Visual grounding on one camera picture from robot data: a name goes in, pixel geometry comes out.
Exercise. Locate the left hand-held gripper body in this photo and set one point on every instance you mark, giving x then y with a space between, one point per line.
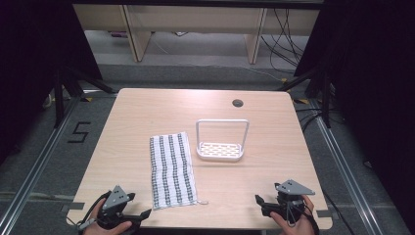
115 197

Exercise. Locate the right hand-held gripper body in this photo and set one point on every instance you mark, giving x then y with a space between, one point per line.
292 187

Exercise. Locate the person's left hand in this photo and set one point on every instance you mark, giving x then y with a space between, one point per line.
98 230

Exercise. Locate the person's right hand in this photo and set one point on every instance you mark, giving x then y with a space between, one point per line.
301 226

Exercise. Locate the black white checkered cloth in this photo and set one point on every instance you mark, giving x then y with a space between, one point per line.
171 169

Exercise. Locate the black metal stand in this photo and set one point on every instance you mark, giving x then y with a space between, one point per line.
326 98
59 98

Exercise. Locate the black curtain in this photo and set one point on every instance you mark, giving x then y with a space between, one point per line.
375 81
29 65

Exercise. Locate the aluminium floor rail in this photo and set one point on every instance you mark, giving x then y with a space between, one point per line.
42 156
345 176

